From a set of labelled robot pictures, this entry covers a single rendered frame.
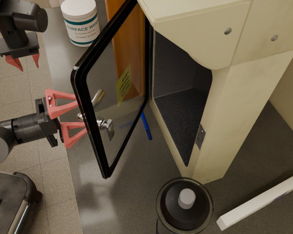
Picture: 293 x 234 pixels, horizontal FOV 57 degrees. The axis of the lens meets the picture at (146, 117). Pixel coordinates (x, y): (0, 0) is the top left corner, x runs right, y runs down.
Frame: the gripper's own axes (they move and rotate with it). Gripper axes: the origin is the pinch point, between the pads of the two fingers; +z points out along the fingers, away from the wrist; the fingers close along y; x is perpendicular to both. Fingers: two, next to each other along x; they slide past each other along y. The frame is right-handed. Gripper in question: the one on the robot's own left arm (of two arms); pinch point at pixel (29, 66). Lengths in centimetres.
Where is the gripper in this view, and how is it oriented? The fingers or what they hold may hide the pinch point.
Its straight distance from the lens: 89.8
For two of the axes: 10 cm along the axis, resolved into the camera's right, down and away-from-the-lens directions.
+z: -0.1, 5.8, 8.1
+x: -3.4, -7.7, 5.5
